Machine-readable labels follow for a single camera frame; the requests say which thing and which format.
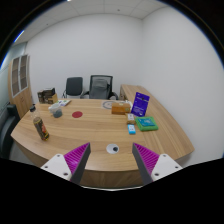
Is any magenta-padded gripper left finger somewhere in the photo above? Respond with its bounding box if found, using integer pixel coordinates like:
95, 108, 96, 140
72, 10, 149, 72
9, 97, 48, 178
40, 142, 92, 185

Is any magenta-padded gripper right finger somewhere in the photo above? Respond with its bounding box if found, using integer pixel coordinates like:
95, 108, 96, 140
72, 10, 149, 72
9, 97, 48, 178
132, 142, 184, 186

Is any clear bottle with black cap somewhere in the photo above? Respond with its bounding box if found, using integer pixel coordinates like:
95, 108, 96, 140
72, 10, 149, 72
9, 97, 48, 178
29, 104, 50, 142

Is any small blue box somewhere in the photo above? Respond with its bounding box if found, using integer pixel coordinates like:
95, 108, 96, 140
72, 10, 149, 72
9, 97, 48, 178
127, 123, 137, 135

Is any green flat box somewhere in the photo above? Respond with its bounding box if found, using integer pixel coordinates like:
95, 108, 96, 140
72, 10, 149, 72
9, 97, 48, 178
135, 115, 159, 132

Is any small brown packet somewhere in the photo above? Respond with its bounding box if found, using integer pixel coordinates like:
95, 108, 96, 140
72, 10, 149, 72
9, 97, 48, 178
125, 113, 136, 126

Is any flat round red coaster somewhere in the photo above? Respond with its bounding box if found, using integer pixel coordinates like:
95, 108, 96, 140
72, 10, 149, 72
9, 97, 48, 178
71, 110, 84, 119

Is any grey and white mug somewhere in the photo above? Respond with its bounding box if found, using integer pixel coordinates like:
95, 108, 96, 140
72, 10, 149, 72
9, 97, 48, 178
49, 102, 64, 119

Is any purple card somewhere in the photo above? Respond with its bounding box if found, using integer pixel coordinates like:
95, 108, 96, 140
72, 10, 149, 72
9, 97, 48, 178
130, 91, 151, 118

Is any orange-brown cardboard box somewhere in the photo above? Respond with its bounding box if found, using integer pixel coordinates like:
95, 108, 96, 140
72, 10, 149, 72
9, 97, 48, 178
111, 102, 132, 116

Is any white leaflet with coloured prints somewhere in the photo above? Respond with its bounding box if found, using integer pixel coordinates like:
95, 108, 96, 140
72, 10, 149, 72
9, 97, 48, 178
58, 99, 72, 108

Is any large dark brown carton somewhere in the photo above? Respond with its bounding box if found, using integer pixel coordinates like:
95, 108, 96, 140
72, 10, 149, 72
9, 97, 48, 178
42, 87, 59, 105

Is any wooden side desk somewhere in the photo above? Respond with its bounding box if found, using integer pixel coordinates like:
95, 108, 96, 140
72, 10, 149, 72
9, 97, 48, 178
119, 83, 161, 111

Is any small dark brown carton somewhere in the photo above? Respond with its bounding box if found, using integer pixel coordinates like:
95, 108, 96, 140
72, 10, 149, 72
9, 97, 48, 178
37, 90, 46, 104

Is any black sofa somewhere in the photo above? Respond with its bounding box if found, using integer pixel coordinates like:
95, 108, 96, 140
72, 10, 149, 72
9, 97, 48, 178
0, 103, 20, 159

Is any wooden cabinet with glass doors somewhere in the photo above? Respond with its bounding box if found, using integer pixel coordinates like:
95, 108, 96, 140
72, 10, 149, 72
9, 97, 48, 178
7, 54, 34, 119

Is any white round cable grommet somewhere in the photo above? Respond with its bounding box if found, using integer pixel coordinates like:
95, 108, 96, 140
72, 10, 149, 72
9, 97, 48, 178
106, 143, 120, 155

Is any clear sheet with grey ring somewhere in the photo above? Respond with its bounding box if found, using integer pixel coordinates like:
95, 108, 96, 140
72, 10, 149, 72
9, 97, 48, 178
101, 99, 118, 110

